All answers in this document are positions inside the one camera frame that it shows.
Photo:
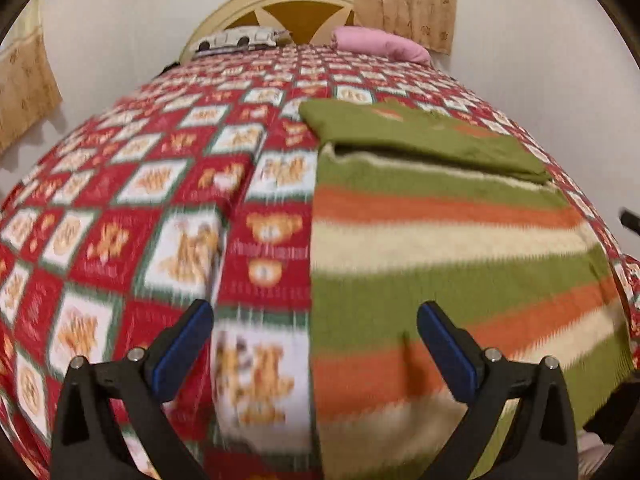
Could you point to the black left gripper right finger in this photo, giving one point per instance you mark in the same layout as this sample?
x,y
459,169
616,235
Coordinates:
x,y
541,442

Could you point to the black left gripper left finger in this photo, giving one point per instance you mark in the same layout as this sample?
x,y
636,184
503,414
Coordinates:
x,y
87,442

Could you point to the green striped knit sweater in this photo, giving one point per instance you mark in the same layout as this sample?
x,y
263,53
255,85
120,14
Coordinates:
x,y
411,206

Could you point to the red checkered bear bedspread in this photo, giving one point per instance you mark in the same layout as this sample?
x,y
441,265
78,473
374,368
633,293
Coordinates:
x,y
200,186

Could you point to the beige patterned side curtain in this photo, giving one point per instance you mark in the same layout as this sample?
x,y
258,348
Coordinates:
x,y
29,92

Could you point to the white patterned pillow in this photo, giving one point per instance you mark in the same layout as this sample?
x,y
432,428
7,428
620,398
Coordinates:
x,y
242,37

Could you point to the pink pillow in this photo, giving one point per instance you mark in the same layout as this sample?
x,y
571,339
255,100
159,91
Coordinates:
x,y
373,41

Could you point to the cream wooden headboard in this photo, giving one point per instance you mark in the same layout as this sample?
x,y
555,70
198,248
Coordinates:
x,y
308,21

